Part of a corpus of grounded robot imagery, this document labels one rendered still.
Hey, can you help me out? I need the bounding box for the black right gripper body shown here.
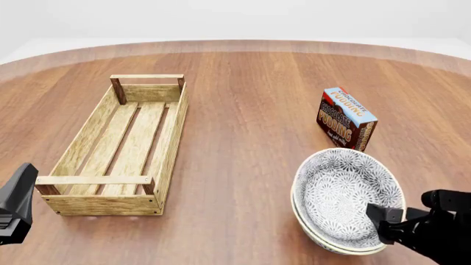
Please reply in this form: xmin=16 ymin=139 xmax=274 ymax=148
xmin=389 ymin=215 xmax=448 ymax=256

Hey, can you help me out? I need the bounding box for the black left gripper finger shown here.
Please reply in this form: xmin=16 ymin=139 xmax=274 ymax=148
xmin=0 ymin=162 xmax=40 ymax=222

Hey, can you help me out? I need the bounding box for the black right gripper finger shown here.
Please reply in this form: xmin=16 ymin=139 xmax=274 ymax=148
xmin=406 ymin=207 xmax=431 ymax=222
xmin=365 ymin=203 xmax=405 ymax=245

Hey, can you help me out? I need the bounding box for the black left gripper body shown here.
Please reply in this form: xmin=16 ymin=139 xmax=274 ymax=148
xmin=0 ymin=212 xmax=34 ymax=247

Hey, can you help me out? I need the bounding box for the patterned grey white bowl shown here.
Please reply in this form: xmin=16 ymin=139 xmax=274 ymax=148
xmin=290 ymin=187 xmax=388 ymax=256
xmin=291 ymin=147 xmax=408 ymax=250

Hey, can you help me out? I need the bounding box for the wooden slat tray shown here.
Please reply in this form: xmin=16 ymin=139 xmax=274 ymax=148
xmin=35 ymin=73 xmax=189 ymax=216

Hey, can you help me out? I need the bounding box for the chocolate pudding box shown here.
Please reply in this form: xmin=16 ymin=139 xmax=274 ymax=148
xmin=316 ymin=86 xmax=379 ymax=153

